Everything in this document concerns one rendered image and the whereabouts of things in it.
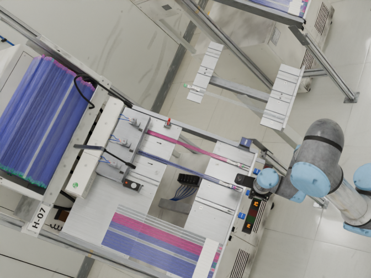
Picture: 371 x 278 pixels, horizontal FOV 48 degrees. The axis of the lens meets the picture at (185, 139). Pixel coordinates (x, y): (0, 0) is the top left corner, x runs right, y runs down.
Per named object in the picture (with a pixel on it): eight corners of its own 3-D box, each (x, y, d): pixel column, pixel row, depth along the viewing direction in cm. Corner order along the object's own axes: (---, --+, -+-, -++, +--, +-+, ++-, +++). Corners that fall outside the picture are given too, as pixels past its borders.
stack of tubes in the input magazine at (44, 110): (96, 86, 191) (46, 52, 175) (45, 190, 176) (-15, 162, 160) (83, 88, 200) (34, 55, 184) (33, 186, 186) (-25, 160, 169)
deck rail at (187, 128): (256, 154, 204) (259, 150, 198) (255, 157, 204) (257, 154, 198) (123, 105, 213) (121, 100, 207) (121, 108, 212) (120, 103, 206)
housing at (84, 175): (129, 112, 212) (125, 101, 199) (88, 202, 198) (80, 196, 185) (115, 106, 213) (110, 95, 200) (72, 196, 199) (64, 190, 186)
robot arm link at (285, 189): (313, 176, 159) (286, 165, 160) (303, 203, 156) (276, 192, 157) (308, 180, 166) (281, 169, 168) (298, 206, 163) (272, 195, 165)
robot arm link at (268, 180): (276, 191, 155) (255, 182, 156) (271, 196, 166) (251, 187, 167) (284, 171, 158) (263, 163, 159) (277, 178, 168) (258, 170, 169)
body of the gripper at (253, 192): (265, 203, 181) (270, 198, 170) (247, 196, 182) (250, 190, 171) (271, 186, 184) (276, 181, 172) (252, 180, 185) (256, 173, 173)
